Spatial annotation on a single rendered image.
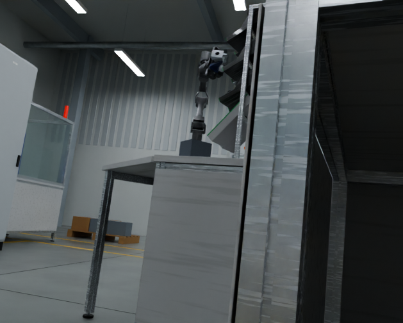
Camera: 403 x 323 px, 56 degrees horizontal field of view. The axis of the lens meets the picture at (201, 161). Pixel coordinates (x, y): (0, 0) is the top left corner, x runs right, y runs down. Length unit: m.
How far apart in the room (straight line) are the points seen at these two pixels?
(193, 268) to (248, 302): 1.22
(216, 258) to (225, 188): 0.27
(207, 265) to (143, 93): 10.49
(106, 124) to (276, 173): 11.69
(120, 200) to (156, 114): 2.76
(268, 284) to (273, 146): 0.11
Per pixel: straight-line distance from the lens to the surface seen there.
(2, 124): 4.77
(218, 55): 2.07
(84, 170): 12.01
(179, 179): 1.57
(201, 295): 1.52
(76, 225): 7.95
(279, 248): 0.30
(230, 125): 1.84
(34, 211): 6.15
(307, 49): 0.33
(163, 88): 11.61
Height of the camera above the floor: 0.60
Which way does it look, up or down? 9 degrees up
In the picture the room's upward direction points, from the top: 7 degrees clockwise
